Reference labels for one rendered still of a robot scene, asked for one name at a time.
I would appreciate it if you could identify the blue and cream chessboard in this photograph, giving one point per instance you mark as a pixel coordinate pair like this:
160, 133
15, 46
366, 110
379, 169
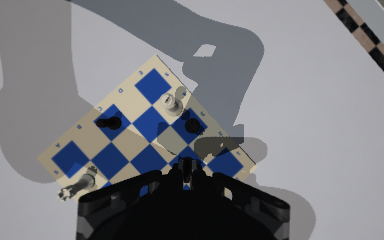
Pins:
148, 138

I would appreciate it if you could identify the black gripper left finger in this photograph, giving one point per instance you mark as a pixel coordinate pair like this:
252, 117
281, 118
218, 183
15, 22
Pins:
96, 206

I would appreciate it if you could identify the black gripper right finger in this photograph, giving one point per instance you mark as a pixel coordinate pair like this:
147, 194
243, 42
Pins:
273, 212

